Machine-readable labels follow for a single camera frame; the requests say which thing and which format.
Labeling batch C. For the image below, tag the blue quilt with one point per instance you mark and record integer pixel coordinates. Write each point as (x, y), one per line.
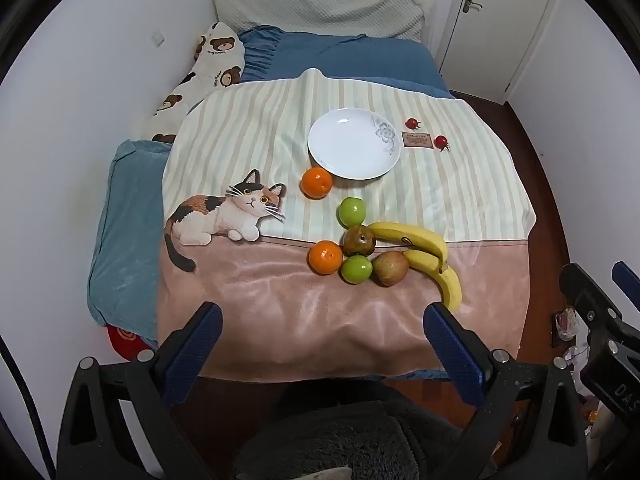
(350, 55)

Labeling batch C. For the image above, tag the small clear plastic bag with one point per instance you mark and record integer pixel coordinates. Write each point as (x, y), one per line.
(567, 321)

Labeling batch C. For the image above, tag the green apple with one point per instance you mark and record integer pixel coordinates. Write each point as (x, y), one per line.
(351, 211)
(356, 270)

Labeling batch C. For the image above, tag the orange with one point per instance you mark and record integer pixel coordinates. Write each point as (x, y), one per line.
(325, 258)
(316, 182)

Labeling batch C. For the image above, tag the bear print pillow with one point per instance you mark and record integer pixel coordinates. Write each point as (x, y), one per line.
(215, 65)

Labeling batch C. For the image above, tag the reddish-brown apple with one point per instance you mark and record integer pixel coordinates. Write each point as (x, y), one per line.
(390, 269)

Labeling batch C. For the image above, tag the white door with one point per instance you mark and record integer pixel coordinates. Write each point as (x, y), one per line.
(500, 25)

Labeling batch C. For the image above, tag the grey quilted pillow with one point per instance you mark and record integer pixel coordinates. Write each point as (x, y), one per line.
(320, 10)

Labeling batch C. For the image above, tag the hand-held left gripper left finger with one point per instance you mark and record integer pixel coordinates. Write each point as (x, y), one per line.
(200, 340)

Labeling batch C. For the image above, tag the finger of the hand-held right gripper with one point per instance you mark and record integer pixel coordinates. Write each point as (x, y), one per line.
(627, 280)
(580, 285)

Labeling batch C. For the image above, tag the plain yellow banana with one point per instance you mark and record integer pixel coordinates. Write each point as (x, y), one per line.
(450, 280)

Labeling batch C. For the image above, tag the yellow banana with sticker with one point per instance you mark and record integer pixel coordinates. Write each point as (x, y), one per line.
(425, 237)

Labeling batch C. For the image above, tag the teal velvet cushion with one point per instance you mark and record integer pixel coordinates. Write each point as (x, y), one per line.
(130, 240)

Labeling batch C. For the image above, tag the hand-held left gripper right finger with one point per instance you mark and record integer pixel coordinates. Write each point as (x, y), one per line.
(450, 345)

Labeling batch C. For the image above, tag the striped cat print blanket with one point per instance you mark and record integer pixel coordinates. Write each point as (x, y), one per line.
(280, 125)

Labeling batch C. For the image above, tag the white wall socket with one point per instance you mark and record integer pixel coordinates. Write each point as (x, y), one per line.
(157, 39)

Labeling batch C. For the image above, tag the red patterned cloth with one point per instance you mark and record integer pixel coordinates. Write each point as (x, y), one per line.
(127, 340)

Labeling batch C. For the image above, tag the white floral plate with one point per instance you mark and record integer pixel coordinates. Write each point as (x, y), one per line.
(350, 145)

